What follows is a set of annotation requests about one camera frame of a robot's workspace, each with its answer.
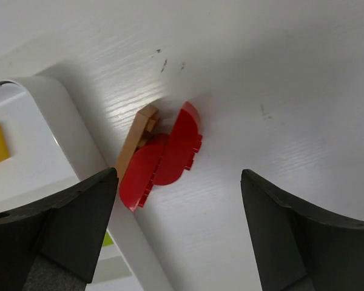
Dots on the white divided tray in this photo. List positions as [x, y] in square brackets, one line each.
[51, 149]

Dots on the tan lego plate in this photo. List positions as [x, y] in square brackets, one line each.
[141, 129]

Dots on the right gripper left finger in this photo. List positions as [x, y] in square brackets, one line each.
[54, 242]

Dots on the green yellow lego stack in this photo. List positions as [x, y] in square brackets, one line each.
[107, 241]

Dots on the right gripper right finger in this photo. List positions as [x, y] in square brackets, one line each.
[298, 245]

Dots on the red lego piece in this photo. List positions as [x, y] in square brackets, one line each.
[163, 159]

